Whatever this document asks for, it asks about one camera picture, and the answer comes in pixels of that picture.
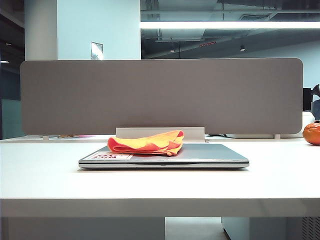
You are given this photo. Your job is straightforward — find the long ceiling light strip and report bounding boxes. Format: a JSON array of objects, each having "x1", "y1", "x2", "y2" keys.
[{"x1": 139, "y1": 21, "x2": 320, "y2": 30}]

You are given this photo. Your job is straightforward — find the silver framed wall sign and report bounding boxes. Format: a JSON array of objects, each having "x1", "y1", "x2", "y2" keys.
[{"x1": 90, "y1": 41, "x2": 104, "y2": 61}]

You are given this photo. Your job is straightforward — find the grey fabric desk divider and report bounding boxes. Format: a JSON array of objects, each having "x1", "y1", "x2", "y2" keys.
[{"x1": 20, "y1": 58, "x2": 304, "y2": 136}]

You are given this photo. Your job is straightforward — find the orange round fruit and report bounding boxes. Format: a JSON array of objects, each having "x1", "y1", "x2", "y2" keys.
[{"x1": 302, "y1": 120, "x2": 320, "y2": 146}]

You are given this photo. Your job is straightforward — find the silver Dell laptop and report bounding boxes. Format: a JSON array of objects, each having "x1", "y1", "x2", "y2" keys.
[{"x1": 78, "y1": 143, "x2": 250, "y2": 171}]

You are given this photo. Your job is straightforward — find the white red laptop sticker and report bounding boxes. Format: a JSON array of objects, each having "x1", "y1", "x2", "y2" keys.
[{"x1": 90, "y1": 152, "x2": 134, "y2": 162}]

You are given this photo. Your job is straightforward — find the white building column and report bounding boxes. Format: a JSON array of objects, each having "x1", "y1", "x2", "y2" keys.
[{"x1": 24, "y1": 0, "x2": 59, "y2": 61}]

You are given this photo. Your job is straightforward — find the dark grey background figure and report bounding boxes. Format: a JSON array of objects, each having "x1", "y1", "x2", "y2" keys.
[{"x1": 311, "y1": 84, "x2": 320, "y2": 121}]

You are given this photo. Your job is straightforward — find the black computer monitor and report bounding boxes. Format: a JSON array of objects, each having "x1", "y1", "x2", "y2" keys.
[{"x1": 302, "y1": 87, "x2": 314, "y2": 112}]

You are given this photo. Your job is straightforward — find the orange cloth rag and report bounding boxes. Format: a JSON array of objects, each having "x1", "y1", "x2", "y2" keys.
[{"x1": 107, "y1": 129, "x2": 185, "y2": 157}]

